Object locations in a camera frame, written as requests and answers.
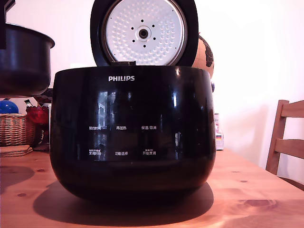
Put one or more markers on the black cooking pot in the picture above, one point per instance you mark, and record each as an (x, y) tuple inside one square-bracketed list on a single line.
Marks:
[(26, 64)]

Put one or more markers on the black rice cooker lid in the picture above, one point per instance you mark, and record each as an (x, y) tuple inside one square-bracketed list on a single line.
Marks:
[(145, 33)]

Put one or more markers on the black Philips rice cooker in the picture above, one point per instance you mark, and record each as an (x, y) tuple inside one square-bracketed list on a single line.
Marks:
[(133, 114)]

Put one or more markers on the small green white packet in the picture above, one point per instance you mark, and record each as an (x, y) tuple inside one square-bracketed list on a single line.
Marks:
[(28, 102)]

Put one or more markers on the blue ball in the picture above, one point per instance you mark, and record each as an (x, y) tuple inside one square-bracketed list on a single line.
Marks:
[(8, 107)]

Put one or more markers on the dark scaled pine cone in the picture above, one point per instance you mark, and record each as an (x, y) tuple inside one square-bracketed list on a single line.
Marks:
[(45, 96)]

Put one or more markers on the red decorative object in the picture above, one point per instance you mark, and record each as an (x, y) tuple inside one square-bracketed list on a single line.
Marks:
[(38, 115)]

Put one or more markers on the woven wicker basket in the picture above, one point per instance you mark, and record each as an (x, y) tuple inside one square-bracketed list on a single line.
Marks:
[(15, 129)]

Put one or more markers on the stack of cork coasters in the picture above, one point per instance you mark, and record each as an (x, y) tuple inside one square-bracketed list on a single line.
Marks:
[(16, 151)]

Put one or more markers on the brown cork globe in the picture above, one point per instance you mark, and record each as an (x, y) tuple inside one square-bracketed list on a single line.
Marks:
[(204, 54)]

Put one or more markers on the wooden chair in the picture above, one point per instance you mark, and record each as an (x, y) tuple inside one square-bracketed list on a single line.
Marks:
[(282, 142)]

